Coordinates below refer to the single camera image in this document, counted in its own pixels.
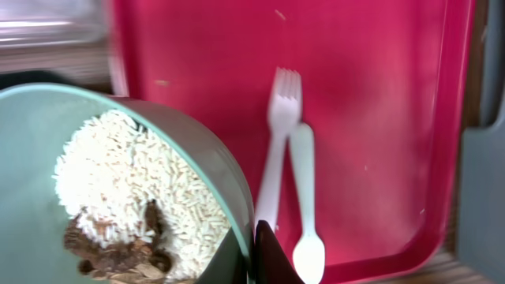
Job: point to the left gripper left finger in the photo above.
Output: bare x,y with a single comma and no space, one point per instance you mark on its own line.
227,266

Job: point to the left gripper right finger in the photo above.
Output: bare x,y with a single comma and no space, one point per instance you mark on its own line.
270,263

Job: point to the white plastic spoon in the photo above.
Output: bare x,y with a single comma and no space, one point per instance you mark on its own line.
309,252

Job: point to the rice and food scraps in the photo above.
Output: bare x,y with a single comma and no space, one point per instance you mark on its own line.
138,211

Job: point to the white plastic fork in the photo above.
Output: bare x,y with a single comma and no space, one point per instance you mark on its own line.
283,114

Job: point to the green bowl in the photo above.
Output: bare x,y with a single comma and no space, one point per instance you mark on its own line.
36,121

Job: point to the grey dishwasher rack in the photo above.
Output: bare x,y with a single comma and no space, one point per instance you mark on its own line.
481,208

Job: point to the red serving tray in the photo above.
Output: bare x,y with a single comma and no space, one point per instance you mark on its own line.
383,82

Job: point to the clear plastic bin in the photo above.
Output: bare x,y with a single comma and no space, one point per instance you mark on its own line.
67,36

